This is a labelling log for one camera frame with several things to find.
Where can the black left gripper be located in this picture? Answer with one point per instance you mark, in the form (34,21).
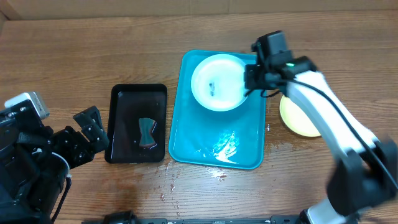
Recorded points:
(96,134)

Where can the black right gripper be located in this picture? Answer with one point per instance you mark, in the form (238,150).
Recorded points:
(253,83)

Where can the yellow plate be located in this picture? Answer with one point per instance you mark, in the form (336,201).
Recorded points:
(295,119)

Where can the dark hourglass sponge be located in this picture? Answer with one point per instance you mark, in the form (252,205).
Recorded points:
(146,127)

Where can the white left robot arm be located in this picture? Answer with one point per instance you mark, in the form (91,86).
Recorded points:
(36,161)

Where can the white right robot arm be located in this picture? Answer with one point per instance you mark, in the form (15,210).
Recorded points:
(366,168)

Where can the black rectangular water tray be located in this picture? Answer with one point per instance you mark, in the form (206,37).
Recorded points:
(129,102)

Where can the teal plastic tray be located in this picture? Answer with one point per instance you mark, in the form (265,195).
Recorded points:
(233,139)

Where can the light blue plate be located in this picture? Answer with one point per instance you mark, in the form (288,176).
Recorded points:
(217,82)

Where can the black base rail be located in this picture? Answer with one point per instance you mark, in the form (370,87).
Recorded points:
(128,217)

